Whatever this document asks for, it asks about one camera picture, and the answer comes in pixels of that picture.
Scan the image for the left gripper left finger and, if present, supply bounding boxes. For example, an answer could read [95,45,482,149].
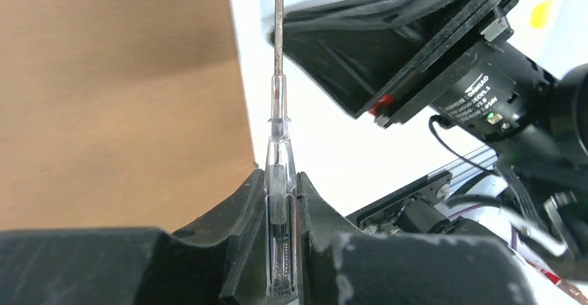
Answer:
[1,170,267,304]

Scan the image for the yellow handled screwdriver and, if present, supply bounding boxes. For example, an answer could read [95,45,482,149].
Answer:
[529,0,554,30]

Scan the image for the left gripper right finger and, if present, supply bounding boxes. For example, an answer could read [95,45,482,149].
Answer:
[297,172,537,304]

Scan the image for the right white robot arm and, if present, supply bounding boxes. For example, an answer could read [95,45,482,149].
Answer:
[269,0,587,259]

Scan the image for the white picture frame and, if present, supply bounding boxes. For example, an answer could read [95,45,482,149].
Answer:
[1,0,254,230]

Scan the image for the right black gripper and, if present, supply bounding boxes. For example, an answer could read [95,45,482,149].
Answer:
[283,0,556,140]

